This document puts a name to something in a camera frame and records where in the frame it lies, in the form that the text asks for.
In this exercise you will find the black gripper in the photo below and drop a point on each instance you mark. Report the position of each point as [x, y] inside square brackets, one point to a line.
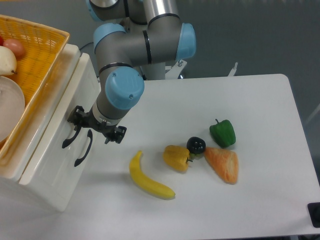
[93, 119]

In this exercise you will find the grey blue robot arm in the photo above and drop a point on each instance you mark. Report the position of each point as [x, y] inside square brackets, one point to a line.
[133, 33]

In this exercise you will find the white drawer cabinet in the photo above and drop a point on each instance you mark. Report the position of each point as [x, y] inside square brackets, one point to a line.
[38, 193]

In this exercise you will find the yellow bell pepper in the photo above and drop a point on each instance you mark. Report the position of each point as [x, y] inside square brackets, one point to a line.
[177, 157]

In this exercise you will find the yellow banana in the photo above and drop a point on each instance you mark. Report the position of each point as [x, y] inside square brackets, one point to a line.
[147, 184]

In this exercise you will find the white plate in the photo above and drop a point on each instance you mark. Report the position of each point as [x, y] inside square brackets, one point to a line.
[12, 106]

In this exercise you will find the yellow woven basket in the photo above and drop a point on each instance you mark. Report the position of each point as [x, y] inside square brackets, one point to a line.
[43, 45]

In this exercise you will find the black round toy fruit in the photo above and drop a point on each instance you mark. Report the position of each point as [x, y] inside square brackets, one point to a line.
[196, 145]

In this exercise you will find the white pear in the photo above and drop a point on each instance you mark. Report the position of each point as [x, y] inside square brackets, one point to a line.
[8, 62]

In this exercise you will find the pink peach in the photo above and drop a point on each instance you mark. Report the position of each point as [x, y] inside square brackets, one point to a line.
[15, 46]

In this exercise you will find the green bell pepper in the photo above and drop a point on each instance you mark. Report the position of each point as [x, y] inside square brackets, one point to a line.
[223, 133]

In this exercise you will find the red fruit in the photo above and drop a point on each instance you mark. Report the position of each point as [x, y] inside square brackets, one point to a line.
[1, 41]

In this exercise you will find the black corner device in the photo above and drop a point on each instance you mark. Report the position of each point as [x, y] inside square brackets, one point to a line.
[314, 213]

